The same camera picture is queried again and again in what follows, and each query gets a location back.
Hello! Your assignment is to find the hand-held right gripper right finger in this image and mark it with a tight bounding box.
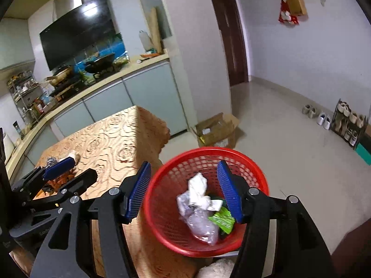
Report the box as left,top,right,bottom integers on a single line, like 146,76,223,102
217,160,338,278

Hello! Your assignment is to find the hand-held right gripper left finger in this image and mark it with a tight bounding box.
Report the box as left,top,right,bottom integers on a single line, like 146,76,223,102
30,161,152,278

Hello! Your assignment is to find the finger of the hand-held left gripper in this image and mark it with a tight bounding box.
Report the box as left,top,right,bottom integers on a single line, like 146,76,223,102
27,168,98,208
12,156,77,197

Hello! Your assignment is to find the brown wrapper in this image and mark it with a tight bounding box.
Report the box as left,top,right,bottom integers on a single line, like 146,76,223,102
42,174,77,193

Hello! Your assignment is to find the green patterned packet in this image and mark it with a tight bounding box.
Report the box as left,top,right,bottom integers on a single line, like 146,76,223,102
208,207,236,234

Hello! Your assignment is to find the red plastic mesh basket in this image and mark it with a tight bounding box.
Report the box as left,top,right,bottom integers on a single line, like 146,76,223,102
144,147,270,258

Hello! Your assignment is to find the clear plastic bag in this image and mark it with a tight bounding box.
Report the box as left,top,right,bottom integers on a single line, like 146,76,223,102
177,193,219,245

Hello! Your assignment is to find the rose-patterned gold tablecloth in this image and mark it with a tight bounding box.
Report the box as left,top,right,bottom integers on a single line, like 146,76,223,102
9,106,203,278

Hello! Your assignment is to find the cardboard box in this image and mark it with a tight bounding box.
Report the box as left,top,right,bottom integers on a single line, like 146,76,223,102
190,112,241,149

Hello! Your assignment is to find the metal spice rack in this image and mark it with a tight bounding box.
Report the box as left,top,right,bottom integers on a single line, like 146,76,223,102
7,74,44,128

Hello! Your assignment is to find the white fluffy cloth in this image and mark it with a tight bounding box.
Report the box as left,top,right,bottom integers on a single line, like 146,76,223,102
198,259,235,278

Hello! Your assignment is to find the gas stove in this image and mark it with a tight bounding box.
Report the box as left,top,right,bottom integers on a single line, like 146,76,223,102
49,69,116,97

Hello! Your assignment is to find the yellow cooking pot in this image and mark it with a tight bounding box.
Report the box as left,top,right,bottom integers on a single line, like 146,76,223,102
44,66,74,87

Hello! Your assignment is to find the kitchen counter with cabinets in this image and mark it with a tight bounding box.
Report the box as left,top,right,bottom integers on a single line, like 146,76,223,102
6,54,189,180

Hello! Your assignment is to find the black wok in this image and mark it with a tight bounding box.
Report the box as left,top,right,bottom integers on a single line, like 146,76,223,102
84,54,116,74

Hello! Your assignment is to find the metal shoe rack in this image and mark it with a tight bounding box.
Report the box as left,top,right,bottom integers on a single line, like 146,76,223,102
331,98,367,149

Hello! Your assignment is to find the dark brown object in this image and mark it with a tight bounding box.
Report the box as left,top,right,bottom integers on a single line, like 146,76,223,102
330,214,371,278

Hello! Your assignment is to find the black range hood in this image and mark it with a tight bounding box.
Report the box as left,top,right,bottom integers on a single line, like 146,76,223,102
39,0,116,71

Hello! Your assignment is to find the stack of shoe boxes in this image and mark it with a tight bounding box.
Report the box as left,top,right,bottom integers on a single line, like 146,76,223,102
355,124,371,165

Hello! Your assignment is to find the cluster of pale shoes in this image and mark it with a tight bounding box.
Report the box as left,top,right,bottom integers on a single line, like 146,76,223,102
336,102,366,147

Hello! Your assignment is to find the wooden cutting board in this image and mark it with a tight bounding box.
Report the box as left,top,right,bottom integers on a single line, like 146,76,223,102
146,7,163,54

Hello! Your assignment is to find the dark brown door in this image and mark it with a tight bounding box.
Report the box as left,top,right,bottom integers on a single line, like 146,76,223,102
204,0,249,87

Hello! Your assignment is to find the red hanging cloth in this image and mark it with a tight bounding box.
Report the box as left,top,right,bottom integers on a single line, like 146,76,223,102
278,0,300,26

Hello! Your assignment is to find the brown paper bag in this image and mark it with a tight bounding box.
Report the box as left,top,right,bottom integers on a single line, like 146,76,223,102
283,0,308,16

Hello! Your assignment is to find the pale wall cabinet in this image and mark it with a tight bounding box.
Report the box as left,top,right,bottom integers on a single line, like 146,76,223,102
0,17,35,71

